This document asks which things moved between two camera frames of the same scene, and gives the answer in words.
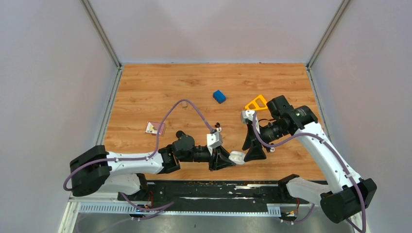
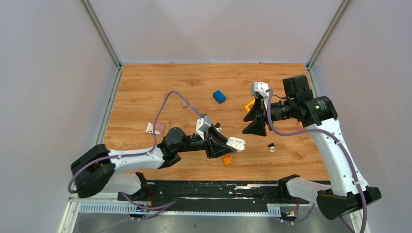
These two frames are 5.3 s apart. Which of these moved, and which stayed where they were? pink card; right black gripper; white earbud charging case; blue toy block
Moved: white earbud charging case; right black gripper
Stayed: pink card; blue toy block
